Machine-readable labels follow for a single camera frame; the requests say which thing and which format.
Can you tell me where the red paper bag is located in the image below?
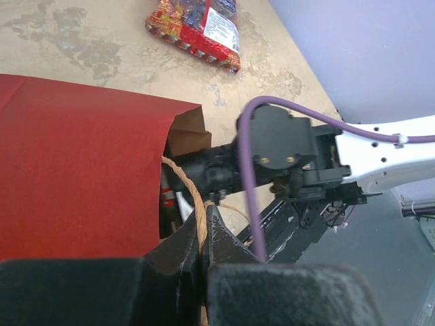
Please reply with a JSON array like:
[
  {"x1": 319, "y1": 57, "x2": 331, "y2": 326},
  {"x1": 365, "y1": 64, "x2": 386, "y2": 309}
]
[{"x1": 0, "y1": 73, "x2": 259, "y2": 326}]

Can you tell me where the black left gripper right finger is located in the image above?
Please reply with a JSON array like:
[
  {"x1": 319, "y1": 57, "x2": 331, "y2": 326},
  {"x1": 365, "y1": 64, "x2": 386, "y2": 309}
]
[{"x1": 203, "y1": 205, "x2": 384, "y2": 325}]

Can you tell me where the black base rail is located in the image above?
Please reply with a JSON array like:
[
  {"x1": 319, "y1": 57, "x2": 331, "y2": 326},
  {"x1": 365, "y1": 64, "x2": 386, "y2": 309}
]
[{"x1": 260, "y1": 199, "x2": 345, "y2": 264}]

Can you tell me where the red snack packet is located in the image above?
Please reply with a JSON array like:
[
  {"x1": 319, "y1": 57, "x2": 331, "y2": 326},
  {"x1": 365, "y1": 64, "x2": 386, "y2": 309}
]
[{"x1": 145, "y1": 0, "x2": 241, "y2": 74}]

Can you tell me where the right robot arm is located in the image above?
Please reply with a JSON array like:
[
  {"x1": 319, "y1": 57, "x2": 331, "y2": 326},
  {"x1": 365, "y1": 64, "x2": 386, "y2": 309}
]
[{"x1": 173, "y1": 102, "x2": 434, "y2": 219}]

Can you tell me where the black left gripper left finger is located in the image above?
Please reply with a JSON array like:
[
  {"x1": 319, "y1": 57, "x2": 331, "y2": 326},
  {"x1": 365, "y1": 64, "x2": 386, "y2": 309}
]
[{"x1": 1, "y1": 210, "x2": 201, "y2": 325}]

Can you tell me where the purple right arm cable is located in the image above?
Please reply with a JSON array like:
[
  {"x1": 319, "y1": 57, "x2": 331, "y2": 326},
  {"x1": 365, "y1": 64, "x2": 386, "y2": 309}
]
[{"x1": 237, "y1": 95, "x2": 435, "y2": 264}]

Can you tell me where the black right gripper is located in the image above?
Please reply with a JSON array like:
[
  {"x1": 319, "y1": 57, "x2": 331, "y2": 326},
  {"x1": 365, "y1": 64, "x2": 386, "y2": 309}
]
[{"x1": 173, "y1": 143, "x2": 243, "y2": 204}]

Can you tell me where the silver foil snack packet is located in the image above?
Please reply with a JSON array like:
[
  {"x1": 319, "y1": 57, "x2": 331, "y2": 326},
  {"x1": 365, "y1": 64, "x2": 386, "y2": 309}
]
[{"x1": 175, "y1": 192, "x2": 194, "y2": 223}]

